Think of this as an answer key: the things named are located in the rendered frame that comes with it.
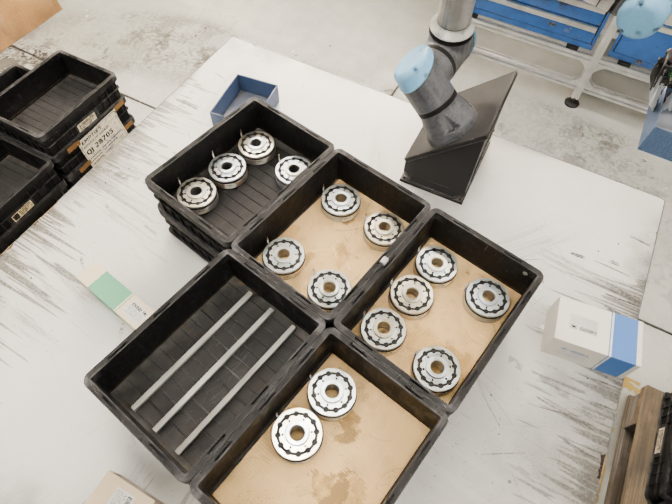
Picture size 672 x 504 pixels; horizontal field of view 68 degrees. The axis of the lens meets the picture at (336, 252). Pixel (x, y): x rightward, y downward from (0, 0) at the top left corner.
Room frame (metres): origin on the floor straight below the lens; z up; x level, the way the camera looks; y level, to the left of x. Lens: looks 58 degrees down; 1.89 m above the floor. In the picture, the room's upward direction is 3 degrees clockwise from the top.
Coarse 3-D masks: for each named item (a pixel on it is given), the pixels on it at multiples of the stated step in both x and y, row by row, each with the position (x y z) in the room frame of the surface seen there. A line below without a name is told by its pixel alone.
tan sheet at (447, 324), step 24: (432, 240) 0.70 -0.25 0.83; (408, 264) 0.62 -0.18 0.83; (432, 288) 0.56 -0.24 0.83; (456, 288) 0.56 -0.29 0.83; (432, 312) 0.50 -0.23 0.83; (456, 312) 0.50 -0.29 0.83; (408, 336) 0.43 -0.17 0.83; (432, 336) 0.44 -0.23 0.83; (456, 336) 0.44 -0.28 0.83; (480, 336) 0.44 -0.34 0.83; (408, 360) 0.38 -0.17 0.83
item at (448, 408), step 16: (464, 224) 0.68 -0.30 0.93; (480, 240) 0.64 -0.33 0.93; (512, 256) 0.60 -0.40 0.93; (368, 288) 0.50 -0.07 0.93; (352, 304) 0.47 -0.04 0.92; (336, 320) 0.42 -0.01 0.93; (512, 320) 0.44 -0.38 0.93; (352, 336) 0.39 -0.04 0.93; (496, 336) 0.40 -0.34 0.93; (368, 352) 0.35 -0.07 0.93; (400, 368) 0.32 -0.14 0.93; (480, 368) 0.33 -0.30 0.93; (464, 384) 0.30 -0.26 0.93; (432, 400) 0.26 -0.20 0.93
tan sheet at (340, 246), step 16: (320, 208) 0.78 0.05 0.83; (368, 208) 0.79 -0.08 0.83; (384, 208) 0.79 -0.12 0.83; (304, 224) 0.73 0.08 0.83; (320, 224) 0.73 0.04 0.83; (336, 224) 0.73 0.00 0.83; (352, 224) 0.74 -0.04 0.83; (304, 240) 0.68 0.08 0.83; (320, 240) 0.68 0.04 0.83; (336, 240) 0.68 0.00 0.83; (352, 240) 0.69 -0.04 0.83; (320, 256) 0.64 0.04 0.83; (336, 256) 0.64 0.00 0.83; (352, 256) 0.64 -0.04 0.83; (368, 256) 0.64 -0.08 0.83; (304, 272) 0.59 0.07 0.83; (352, 272) 0.59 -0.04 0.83; (304, 288) 0.54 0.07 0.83
